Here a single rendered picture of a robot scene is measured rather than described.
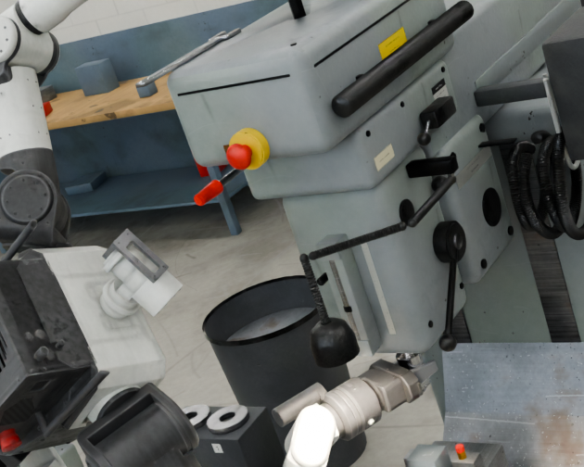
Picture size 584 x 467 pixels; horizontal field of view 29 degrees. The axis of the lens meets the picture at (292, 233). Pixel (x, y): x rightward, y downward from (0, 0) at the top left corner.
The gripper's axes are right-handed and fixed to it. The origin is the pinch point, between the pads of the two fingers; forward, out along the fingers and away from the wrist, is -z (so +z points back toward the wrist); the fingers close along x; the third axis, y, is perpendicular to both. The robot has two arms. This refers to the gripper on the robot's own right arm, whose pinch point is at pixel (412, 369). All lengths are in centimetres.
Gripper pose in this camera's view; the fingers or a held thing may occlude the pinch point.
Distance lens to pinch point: 205.8
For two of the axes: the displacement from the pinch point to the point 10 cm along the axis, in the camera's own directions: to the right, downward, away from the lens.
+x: -5.2, -1.3, 8.4
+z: -8.0, 4.2, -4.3
